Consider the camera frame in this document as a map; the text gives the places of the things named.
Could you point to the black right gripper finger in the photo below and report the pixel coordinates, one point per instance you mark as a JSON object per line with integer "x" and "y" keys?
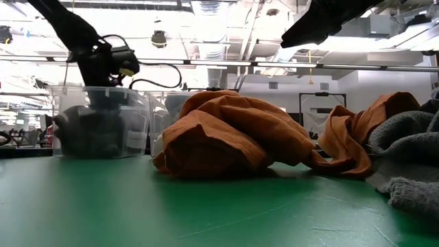
{"x": 315, "y": 24}

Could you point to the dark grey terry towel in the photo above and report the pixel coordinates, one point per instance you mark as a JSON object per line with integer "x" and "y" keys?
{"x": 85, "y": 130}
{"x": 404, "y": 144}

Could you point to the light grey waffle towel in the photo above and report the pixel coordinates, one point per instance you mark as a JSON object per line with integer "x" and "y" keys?
{"x": 173, "y": 104}

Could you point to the white towel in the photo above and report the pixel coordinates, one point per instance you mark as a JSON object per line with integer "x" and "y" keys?
{"x": 156, "y": 149}

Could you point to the dark grey towel dotted lines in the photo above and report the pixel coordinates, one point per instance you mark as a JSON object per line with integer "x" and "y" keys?
{"x": 432, "y": 101}

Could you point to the orange towel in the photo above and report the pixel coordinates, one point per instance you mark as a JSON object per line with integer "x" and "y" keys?
{"x": 233, "y": 133}

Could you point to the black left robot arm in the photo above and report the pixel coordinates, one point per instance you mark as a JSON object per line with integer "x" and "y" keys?
{"x": 65, "y": 24}

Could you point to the yellow tag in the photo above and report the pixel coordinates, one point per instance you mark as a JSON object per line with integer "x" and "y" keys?
{"x": 127, "y": 72}

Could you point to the clear plastic bin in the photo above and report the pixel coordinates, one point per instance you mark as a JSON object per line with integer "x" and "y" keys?
{"x": 157, "y": 113}
{"x": 137, "y": 120}

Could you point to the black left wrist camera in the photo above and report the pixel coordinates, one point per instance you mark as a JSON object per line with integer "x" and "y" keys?
{"x": 123, "y": 59}

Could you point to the black metal frame stand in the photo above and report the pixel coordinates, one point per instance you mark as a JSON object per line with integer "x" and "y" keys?
{"x": 322, "y": 93}

